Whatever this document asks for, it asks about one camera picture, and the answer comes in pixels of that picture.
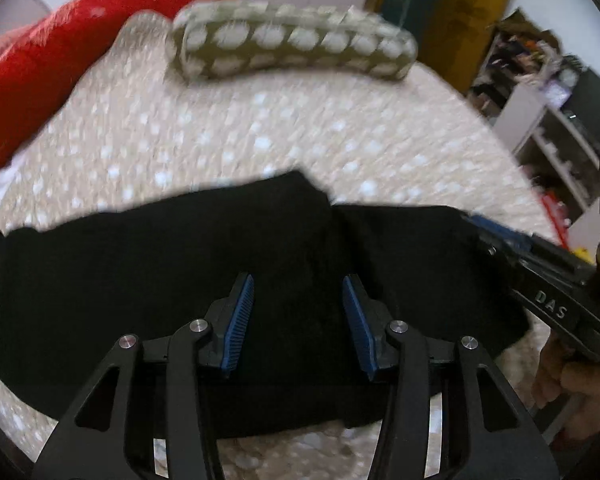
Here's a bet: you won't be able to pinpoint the black pants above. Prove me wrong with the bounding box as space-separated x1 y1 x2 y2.
0 171 529 438

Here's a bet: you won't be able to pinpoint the right hand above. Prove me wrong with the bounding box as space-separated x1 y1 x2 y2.
532 330 600 441

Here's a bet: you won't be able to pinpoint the white shelf unit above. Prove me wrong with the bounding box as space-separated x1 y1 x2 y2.
494 79 600 226

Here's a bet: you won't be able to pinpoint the yellow wooden door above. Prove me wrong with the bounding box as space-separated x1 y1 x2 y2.
419 0 508 94

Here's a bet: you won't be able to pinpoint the beige spotted bed quilt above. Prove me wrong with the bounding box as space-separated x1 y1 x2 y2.
0 12 553 237

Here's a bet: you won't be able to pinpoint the red long bolster pillow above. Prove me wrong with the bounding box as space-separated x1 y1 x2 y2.
0 0 196 169

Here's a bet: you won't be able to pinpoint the olive hedgehog print pillow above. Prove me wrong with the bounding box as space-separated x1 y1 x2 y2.
166 0 418 81

